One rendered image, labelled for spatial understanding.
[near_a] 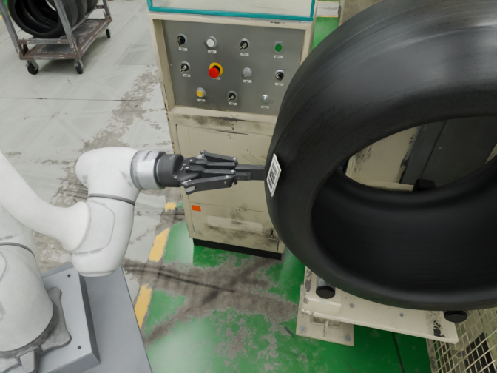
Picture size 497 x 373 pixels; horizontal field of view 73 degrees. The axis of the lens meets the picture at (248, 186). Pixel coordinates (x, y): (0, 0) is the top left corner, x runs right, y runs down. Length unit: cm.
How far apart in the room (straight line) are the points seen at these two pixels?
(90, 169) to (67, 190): 184
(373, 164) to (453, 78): 58
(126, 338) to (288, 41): 105
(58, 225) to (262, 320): 124
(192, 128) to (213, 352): 102
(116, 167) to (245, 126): 70
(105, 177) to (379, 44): 58
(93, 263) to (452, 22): 71
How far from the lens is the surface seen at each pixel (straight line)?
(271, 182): 56
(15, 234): 104
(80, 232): 74
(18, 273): 91
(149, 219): 224
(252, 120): 135
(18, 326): 96
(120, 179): 78
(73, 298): 112
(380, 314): 95
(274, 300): 183
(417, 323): 97
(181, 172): 74
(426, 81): 46
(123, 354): 107
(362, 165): 101
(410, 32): 50
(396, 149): 99
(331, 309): 88
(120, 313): 113
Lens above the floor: 160
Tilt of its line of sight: 43 degrees down
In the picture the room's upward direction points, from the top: straight up
